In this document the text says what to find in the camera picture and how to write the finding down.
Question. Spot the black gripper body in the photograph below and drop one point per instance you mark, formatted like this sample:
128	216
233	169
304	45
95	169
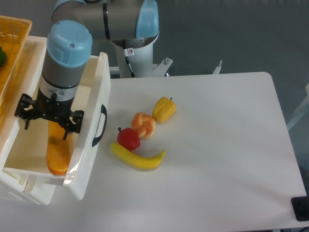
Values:
52	109

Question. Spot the long orange bread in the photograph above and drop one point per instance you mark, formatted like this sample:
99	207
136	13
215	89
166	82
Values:
59	151

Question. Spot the white drawer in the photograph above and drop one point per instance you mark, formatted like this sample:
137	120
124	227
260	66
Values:
78	107

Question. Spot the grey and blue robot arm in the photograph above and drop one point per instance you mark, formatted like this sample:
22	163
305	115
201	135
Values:
75	24

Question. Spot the white drawer cabinet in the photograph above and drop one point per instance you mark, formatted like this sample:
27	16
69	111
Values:
23	142

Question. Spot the knotted bread roll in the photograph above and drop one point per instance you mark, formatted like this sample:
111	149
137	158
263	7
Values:
144	125

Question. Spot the red bell pepper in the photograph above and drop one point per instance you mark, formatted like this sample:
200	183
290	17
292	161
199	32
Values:
128	138

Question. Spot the green vegetable in basket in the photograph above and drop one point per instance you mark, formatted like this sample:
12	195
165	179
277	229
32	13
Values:
3	57

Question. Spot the yellow banana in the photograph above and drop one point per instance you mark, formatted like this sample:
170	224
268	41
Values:
135	161

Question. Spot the yellow woven basket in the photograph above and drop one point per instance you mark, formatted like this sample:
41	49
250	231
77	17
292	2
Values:
13	36

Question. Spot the yellow bell pepper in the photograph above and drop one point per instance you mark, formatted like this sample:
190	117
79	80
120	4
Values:
164	109

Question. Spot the black device at table edge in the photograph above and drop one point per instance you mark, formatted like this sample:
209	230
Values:
301	208

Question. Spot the black drawer handle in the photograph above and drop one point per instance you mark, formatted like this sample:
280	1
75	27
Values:
101	126

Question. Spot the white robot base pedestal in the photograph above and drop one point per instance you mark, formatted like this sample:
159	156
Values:
135	59

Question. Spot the white frame at right edge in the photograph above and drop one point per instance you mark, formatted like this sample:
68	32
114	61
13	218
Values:
300	111

